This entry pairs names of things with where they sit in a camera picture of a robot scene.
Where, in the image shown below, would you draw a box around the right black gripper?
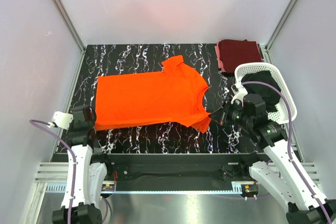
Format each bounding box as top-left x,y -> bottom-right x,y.
208,98 -> 253,128

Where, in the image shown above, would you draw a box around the orange t shirt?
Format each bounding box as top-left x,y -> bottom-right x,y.
95,55 -> 211,133

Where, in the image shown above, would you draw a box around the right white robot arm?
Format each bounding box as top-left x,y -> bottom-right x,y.
211,94 -> 335,223

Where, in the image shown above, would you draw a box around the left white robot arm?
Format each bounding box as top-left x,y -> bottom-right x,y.
52,105 -> 113,223

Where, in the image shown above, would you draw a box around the black t shirt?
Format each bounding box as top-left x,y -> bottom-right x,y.
241,70 -> 281,113

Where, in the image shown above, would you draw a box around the folded pink t shirt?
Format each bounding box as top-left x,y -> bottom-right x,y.
214,45 -> 224,72

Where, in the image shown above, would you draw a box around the white plastic laundry basket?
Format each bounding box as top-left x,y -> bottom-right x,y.
234,62 -> 297,124

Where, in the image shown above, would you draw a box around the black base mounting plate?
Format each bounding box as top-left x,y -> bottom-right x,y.
107,153 -> 262,181

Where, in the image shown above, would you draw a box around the folded maroon t shirt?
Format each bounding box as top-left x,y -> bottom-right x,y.
216,39 -> 262,73

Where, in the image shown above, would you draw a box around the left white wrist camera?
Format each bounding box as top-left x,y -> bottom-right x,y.
51,111 -> 74,130

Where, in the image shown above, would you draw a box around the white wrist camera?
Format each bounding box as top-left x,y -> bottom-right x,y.
51,111 -> 74,130
231,81 -> 248,105

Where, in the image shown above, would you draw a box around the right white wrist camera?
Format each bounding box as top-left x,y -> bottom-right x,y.
231,81 -> 248,105

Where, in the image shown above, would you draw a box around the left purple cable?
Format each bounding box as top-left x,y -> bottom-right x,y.
28,119 -> 112,224

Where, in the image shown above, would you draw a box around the purple cable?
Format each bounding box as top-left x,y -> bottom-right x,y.
28,119 -> 112,224
241,81 -> 331,224

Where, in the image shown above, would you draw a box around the white slotted cable duct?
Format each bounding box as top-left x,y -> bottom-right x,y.
46,183 -> 244,195

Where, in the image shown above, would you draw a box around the aluminium front rail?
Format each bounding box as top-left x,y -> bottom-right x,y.
35,162 -> 320,184

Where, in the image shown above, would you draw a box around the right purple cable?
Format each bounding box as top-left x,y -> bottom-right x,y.
241,81 -> 331,224

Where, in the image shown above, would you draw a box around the left aluminium frame post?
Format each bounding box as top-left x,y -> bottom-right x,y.
52,0 -> 86,52

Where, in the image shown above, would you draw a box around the aluminium frame post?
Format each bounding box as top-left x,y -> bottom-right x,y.
265,0 -> 299,50
52,0 -> 86,52

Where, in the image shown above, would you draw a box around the right aluminium frame post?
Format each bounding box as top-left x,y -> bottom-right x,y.
265,0 -> 299,50

